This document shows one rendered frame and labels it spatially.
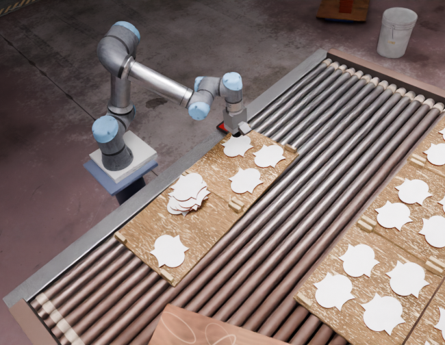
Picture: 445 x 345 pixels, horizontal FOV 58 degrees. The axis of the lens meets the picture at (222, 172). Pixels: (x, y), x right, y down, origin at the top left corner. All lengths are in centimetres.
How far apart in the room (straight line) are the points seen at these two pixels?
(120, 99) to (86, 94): 225
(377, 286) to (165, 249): 78
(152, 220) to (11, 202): 187
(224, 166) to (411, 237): 81
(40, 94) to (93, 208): 163
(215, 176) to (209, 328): 72
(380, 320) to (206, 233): 69
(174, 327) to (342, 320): 55
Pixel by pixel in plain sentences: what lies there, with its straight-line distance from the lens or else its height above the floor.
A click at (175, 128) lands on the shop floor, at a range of 344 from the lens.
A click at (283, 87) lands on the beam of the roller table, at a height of 91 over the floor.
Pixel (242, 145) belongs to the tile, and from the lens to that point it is 188.
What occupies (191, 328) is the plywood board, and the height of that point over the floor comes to 104.
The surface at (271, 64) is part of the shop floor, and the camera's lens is 406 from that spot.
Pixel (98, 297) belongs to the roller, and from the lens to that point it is 161.
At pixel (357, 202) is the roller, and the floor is 92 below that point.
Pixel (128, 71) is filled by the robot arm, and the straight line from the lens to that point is 157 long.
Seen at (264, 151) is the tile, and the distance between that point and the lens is 185.
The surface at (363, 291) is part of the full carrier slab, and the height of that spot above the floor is 94.
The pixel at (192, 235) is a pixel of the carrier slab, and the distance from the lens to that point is 161.
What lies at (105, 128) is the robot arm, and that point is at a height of 112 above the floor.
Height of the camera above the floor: 229
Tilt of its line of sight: 49 degrees down
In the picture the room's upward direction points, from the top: 7 degrees counter-clockwise
